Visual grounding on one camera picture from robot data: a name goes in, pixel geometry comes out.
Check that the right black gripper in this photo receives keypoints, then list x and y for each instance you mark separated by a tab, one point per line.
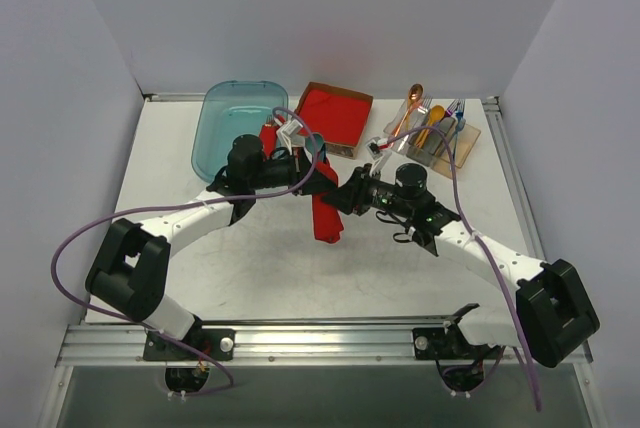
358	190

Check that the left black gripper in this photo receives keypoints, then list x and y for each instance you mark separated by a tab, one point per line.
304	170

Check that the red paper napkin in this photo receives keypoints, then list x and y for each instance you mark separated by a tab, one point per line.
327	224

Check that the teal plastic spoon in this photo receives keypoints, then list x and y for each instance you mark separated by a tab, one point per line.
316	146

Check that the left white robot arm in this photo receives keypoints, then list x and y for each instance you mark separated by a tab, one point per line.
130	270

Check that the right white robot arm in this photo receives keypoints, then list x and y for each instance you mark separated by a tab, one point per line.
550	312

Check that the rolled red napkin bundle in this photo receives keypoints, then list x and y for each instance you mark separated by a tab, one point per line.
268	135

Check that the red napkin stack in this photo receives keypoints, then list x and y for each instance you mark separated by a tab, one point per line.
335	115

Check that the cardboard napkin box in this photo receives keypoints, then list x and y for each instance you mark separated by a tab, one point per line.
335	120

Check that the clear utensil organizer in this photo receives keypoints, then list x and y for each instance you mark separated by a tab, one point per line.
434	154

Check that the teal plastic basin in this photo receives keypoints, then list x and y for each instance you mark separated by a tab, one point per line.
231	109

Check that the silver fork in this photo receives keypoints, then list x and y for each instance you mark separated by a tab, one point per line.
422	107

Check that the yellow plastic spoon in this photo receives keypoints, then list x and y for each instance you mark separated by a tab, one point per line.
435	115

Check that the copper metallic spoon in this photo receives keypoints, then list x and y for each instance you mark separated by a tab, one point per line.
413	101

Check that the blue plastic fork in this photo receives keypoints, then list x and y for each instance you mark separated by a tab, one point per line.
459	127

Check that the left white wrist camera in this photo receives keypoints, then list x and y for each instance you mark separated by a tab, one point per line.
289	135

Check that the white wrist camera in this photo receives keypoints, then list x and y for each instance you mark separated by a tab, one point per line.
289	135
378	150

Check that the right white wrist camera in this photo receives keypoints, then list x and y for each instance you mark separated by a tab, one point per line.
378	150

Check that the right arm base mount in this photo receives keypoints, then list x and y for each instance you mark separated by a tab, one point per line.
434	342

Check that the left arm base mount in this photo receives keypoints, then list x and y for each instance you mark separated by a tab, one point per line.
215	342

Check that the aluminium frame rail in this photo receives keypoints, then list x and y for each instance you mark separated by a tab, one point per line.
290	297

